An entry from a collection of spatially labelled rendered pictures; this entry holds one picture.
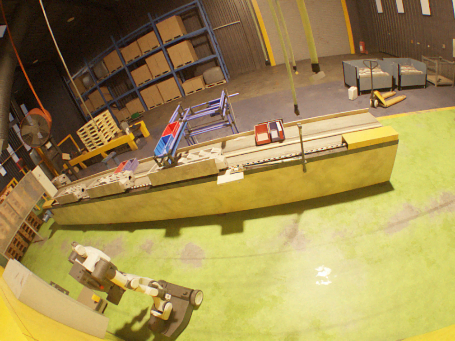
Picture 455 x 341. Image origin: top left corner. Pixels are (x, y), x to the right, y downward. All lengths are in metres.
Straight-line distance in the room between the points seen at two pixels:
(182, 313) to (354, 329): 1.75
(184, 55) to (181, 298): 10.61
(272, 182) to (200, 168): 0.88
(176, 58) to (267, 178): 9.77
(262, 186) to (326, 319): 1.69
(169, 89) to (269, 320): 11.43
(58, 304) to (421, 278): 3.18
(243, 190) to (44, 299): 2.32
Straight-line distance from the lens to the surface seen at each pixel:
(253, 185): 2.41
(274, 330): 2.15
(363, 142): 2.41
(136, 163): 3.72
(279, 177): 2.35
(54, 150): 8.42
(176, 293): 2.39
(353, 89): 5.72
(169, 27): 11.39
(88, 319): 1.75
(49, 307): 1.58
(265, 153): 2.47
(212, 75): 11.02
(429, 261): 2.71
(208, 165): 2.28
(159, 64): 11.76
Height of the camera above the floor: 2.13
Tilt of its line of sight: 35 degrees down
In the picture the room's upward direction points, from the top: 22 degrees counter-clockwise
